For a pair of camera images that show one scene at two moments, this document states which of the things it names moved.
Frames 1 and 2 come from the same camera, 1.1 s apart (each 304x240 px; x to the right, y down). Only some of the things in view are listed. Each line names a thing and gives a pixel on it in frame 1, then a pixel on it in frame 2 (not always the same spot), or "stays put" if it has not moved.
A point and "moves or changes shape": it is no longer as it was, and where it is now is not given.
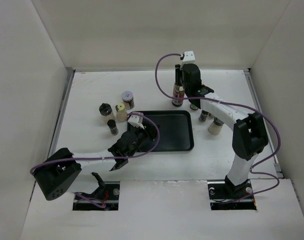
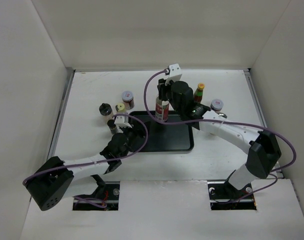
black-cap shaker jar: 106,110 stays put
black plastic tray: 176,130 stays put
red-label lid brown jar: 127,97 stays put
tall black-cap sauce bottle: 178,91 moves or changes shape
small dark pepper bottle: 111,124 stays put
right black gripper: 178,73 to 163,88
